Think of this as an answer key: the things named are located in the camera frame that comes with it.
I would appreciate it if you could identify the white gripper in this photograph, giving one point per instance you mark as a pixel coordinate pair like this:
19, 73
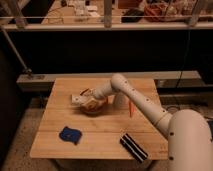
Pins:
79, 100

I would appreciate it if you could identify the translucent bottle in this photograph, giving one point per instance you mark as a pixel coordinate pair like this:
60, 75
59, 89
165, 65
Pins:
119, 100

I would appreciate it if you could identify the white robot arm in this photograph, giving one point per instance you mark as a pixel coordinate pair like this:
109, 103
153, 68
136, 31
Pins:
190, 140

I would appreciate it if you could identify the wooden table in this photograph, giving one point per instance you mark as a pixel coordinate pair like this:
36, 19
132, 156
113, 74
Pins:
100, 134

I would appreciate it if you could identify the blue cloth toy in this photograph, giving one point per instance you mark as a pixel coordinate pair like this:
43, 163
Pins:
71, 135

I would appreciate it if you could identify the orange carrot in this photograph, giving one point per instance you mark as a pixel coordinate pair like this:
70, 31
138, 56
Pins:
131, 109

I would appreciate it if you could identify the diagonal metal pole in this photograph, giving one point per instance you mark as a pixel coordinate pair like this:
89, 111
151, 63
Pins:
26, 69

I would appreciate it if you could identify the black white striped object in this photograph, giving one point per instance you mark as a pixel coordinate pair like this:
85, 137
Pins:
133, 148

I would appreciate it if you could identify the black object on shelf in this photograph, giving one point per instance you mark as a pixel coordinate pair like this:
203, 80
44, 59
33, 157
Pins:
132, 16

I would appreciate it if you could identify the red basket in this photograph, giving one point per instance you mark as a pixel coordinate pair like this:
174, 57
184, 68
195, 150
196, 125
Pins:
159, 12

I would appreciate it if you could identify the grey metal rail beam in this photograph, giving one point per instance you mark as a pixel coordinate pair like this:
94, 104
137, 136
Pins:
163, 79

